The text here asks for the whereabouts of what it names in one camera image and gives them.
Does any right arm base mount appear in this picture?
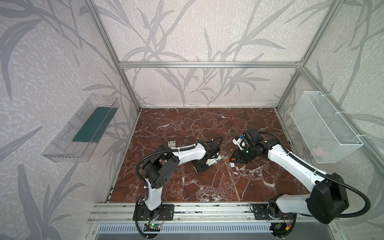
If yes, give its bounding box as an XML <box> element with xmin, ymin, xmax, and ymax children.
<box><xmin>250</xmin><ymin>203</ymin><xmax>281</xmax><ymax>221</ymax></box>

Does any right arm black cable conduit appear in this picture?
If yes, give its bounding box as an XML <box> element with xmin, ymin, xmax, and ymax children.
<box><xmin>259</xmin><ymin>131</ymin><xmax>372</xmax><ymax>219</ymax></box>

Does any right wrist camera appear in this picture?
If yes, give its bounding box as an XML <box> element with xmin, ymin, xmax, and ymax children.
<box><xmin>233</xmin><ymin>128</ymin><xmax>263</xmax><ymax>150</ymax></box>

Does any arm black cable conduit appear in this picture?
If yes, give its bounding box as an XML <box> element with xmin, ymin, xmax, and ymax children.
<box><xmin>259</xmin><ymin>131</ymin><xmax>372</xmax><ymax>219</ymax></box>
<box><xmin>134</xmin><ymin>143</ymin><xmax>197</xmax><ymax>187</ymax></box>

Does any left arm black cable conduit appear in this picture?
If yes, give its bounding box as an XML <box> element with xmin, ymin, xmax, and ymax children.
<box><xmin>134</xmin><ymin>143</ymin><xmax>197</xmax><ymax>187</ymax></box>

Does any green circuit board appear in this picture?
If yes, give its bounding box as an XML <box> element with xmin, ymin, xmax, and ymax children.
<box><xmin>144</xmin><ymin>223</ymin><xmax>162</xmax><ymax>232</ymax></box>

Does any clear plastic wall tray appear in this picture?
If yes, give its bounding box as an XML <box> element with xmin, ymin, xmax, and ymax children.
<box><xmin>43</xmin><ymin>94</ymin><xmax>120</xmax><ymax>163</ymax></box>

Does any pink item in basket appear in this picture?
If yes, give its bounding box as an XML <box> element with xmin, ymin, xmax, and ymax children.
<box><xmin>311</xmin><ymin>147</ymin><xmax>326</xmax><ymax>158</ymax></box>

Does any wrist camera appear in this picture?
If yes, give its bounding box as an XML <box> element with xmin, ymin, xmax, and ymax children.
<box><xmin>202</xmin><ymin>138</ymin><xmax>221</xmax><ymax>159</ymax></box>
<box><xmin>233</xmin><ymin>128</ymin><xmax>263</xmax><ymax>150</ymax></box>

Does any small metal bracket plate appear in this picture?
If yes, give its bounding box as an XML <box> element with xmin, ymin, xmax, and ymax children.
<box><xmin>168</xmin><ymin>141</ymin><xmax>176</xmax><ymax>148</ymax></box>

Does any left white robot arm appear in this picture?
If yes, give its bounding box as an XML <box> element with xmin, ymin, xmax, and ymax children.
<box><xmin>135</xmin><ymin>140</ymin><xmax>221</xmax><ymax>212</ymax></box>

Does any aluminium cage frame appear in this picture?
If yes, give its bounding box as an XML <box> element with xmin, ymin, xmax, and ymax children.
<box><xmin>90</xmin><ymin>1</ymin><xmax>384</xmax><ymax>168</ymax></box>

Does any white wire mesh basket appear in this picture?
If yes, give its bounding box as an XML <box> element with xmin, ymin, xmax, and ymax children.
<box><xmin>291</xmin><ymin>91</ymin><xmax>364</xmax><ymax>164</ymax></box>

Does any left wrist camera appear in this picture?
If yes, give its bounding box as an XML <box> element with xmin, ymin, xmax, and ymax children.
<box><xmin>202</xmin><ymin>138</ymin><xmax>221</xmax><ymax>159</ymax></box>

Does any aluminium front rail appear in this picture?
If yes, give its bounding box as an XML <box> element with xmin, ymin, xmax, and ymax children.
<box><xmin>86</xmin><ymin>201</ymin><xmax>316</xmax><ymax>224</ymax></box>

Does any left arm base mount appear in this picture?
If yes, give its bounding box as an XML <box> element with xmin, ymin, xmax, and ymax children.
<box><xmin>133</xmin><ymin>204</ymin><xmax>175</xmax><ymax>221</ymax></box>

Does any plain white remote control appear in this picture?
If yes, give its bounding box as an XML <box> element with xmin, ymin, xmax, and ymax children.
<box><xmin>206</xmin><ymin>155</ymin><xmax>223</xmax><ymax>167</ymax></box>

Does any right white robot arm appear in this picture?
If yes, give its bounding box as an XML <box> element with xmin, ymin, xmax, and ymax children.
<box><xmin>229</xmin><ymin>138</ymin><xmax>349</xmax><ymax>224</ymax></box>

